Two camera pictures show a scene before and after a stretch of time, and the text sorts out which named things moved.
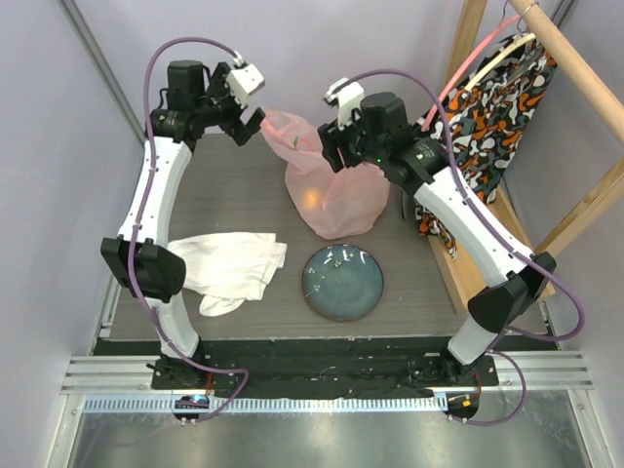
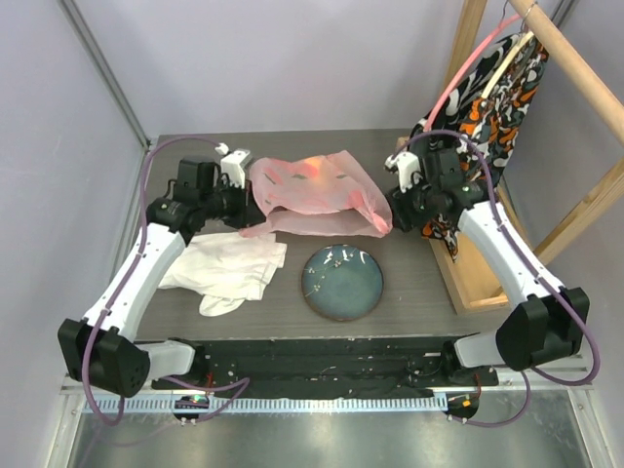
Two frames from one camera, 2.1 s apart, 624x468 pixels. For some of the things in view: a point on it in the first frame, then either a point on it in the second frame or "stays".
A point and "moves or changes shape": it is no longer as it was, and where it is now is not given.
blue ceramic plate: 342,282 stays
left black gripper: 218,86 to 249,212
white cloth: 226,269 stays
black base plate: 331,368 stays
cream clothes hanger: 498,56 to 494,82
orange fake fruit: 312,200 to 311,167
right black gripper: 336,147 to 402,210
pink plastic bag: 340,205 moves or changes shape
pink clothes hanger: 467,61 stays
